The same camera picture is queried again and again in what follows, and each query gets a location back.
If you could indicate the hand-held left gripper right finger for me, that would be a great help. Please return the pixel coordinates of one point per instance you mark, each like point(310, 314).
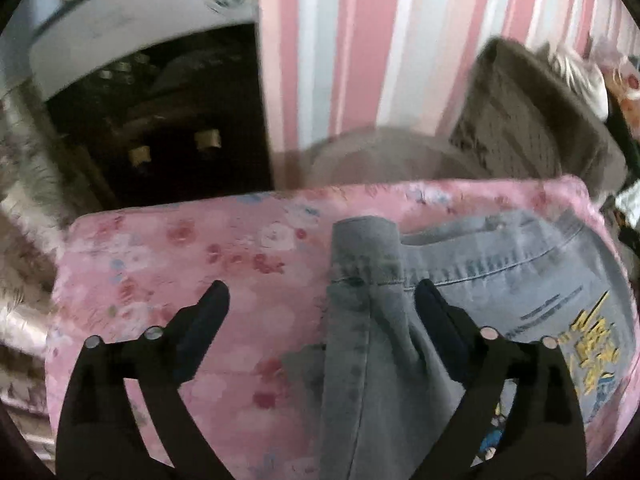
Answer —
point(440, 325)

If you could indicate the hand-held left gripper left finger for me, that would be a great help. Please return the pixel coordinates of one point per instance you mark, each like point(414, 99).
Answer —
point(200, 320)

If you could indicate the grey denim jacket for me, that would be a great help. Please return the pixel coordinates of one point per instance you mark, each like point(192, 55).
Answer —
point(360, 360)

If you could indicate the pink floral blanket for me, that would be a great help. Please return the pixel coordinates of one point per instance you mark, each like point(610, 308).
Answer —
point(200, 240)

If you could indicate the small tan object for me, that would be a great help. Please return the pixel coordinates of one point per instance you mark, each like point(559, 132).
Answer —
point(140, 155)
point(207, 140)

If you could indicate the brown floral patterned cloth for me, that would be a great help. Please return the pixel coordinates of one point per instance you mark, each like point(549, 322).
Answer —
point(30, 200)

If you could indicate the brown woven laundry basket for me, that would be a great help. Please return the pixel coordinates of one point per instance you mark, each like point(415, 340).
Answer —
point(525, 125)

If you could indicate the pale white cloth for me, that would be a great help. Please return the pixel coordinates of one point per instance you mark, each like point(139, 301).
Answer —
point(627, 205)

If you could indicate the dark cloth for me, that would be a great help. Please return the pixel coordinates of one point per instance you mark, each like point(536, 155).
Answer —
point(620, 132)

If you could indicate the white cloth bundle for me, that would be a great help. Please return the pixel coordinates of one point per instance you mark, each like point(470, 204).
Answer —
point(580, 77)

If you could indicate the grey cabinet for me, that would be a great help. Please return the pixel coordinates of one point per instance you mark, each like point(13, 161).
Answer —
point(150, 10)

